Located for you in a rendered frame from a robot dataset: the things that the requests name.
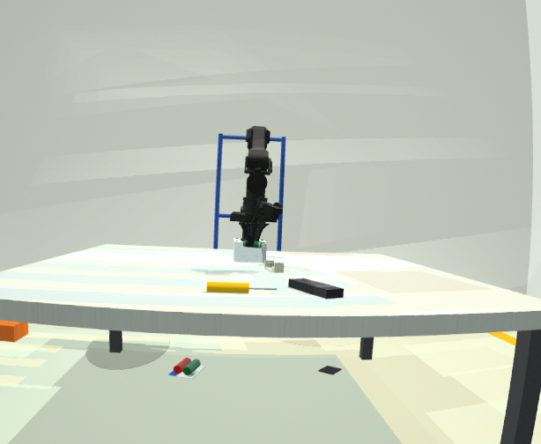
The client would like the green cylindrical battery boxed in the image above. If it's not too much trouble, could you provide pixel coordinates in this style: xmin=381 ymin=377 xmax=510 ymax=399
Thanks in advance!
xmin=243 ymin=240 xmax=264 ymax=248

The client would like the yellow-handled screwdriver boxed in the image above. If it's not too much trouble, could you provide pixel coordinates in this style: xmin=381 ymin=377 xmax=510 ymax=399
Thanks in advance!
xmin=206 ymin=282 xmax=278 ymax=293

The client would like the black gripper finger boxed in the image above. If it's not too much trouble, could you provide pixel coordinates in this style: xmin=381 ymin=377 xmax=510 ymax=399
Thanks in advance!
xmin=239 ymin=223 xmax=260 ymax=247
xmin=255 ymin=223 xmax=269 ymax=241

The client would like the black flat panel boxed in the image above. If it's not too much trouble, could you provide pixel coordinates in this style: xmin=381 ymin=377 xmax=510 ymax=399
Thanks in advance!
xmin=319 ymin=366 xmax=342 ymax=375

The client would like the black rectangular bar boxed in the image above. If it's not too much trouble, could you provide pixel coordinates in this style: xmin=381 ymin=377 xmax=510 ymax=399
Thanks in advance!
xmin=288 ymin=278 xmax=344 ymax=300

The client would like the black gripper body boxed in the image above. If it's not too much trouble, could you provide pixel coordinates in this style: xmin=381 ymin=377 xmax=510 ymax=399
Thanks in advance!
xmin=230 ymin=194 xmax=277 ymax=224

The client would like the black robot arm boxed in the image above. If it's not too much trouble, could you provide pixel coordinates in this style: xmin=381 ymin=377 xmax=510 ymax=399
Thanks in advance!
xmin=244 ymin=126 xmax=283 ymax=218

